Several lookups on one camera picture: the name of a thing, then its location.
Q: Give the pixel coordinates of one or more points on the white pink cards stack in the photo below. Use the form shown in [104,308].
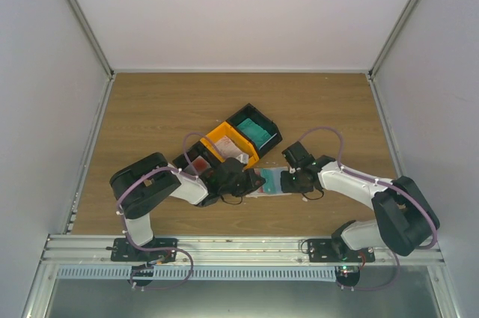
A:
[227,148]

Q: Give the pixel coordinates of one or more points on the grey slotted cable duct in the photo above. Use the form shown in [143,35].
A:
[204,273]

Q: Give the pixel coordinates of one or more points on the aluminium rail frame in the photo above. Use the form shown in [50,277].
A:
[205,250]

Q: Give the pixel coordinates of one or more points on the red white cards stack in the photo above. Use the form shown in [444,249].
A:
[200,164]

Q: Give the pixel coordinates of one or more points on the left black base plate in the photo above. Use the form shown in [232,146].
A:
[122,251]

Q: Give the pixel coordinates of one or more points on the black bin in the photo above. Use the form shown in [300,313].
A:
[249,111]
[196,150]

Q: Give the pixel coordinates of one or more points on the aluminium corner post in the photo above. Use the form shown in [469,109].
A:
[90,36]
[399,25]

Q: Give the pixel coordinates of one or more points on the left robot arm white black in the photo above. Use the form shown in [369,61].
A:
[142,186]

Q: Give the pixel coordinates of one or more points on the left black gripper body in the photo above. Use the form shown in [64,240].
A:
[241,188]

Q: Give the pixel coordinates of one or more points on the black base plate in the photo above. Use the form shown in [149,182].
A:
[122,251]
[335,250]

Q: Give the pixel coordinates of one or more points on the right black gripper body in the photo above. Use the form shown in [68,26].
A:
[296,185]

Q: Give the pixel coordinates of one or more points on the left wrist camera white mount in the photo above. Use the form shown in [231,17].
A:
[243,158]

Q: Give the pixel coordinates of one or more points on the teal cards stack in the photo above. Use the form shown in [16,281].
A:
[255,132]

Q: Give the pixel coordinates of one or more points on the left aluminium corner post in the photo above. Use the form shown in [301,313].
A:
[90,36]

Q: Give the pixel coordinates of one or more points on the right aluminium corner post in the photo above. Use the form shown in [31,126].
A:
[399,25]

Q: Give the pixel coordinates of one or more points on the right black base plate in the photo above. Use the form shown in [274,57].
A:
[335,250]

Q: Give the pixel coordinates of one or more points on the orange bin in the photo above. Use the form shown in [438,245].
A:
[243,143]

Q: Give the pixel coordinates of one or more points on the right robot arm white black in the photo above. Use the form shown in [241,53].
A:
[403,219]

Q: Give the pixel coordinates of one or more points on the teal VIP card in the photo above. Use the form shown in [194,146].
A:
[272,177]

